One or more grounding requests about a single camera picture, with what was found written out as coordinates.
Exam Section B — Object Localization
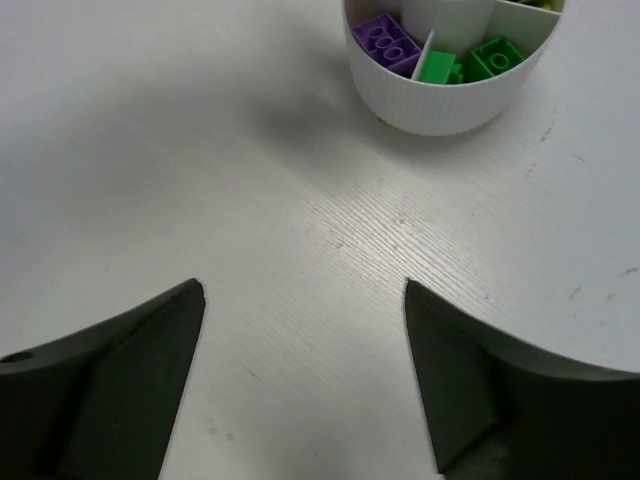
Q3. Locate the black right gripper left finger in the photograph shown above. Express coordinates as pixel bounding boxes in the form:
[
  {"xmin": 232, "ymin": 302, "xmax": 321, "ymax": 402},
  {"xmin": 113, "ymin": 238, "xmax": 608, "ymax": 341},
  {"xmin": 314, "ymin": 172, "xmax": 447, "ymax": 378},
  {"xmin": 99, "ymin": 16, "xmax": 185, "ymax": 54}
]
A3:
[{"xmin": 1, "ymin": 279, "xmax": 205, "ymax": 479}]

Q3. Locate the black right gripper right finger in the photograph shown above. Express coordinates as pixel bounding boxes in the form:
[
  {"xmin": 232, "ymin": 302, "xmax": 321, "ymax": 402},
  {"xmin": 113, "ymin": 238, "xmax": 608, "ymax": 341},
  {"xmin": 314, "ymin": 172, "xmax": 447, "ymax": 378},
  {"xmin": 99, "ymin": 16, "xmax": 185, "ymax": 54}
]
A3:
[{"xmin": 404, "ymin": 280, "xmax": 639, "ymax": 479}]

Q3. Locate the small green lego brick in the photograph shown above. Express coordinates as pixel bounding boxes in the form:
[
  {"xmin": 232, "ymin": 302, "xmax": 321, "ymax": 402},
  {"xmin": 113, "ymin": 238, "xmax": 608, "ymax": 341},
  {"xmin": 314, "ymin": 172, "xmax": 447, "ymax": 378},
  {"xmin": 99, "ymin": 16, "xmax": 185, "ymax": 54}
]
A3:
[{"xmin": 416, "ymin": 50, "xmax": 464, "ymax": 85}]

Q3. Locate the lime green lego stack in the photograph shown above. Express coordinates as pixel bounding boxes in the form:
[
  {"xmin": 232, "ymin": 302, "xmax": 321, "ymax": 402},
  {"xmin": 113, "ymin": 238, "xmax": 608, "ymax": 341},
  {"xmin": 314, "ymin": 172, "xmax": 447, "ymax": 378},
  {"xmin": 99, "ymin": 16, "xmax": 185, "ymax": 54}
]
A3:
[{"xmin": 463, "ymin": 36, "xmax": 525, "ymax": 83}]

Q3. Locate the purple lego brick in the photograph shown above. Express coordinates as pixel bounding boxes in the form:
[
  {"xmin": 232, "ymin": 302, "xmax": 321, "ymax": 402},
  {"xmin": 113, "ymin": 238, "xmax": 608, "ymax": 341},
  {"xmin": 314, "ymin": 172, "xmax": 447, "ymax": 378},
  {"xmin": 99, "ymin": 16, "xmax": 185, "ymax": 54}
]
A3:
[{"xmin": 351, "ymin": 13, "xmax": 422, "ymax": 78}]

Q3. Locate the white round divided container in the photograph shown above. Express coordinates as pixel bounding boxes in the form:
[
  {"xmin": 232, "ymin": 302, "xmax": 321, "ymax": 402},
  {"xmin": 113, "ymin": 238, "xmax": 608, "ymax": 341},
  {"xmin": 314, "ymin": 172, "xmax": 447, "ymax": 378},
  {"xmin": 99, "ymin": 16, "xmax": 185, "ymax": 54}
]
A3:
[{"xmin": 342, "ymin": 1, "xmax": 565, "ymax": 136}]

